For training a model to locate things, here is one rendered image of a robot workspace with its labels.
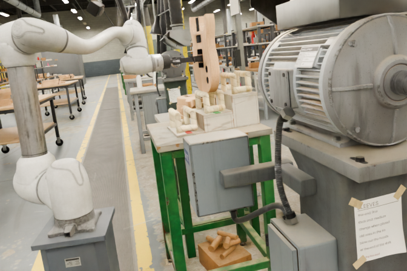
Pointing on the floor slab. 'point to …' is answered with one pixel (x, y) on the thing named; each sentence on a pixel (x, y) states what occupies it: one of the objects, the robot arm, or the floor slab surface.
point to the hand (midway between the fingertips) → (199, 58)
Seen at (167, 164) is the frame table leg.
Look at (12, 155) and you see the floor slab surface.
